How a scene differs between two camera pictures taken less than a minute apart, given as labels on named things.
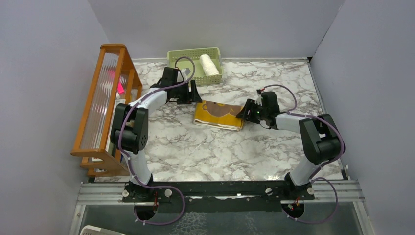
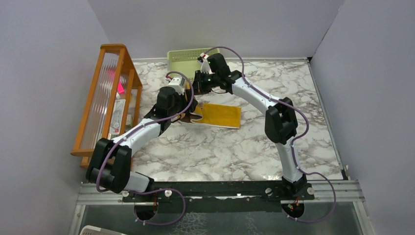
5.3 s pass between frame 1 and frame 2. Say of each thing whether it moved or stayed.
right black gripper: moved
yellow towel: stayed
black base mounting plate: stayed
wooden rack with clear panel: stayed
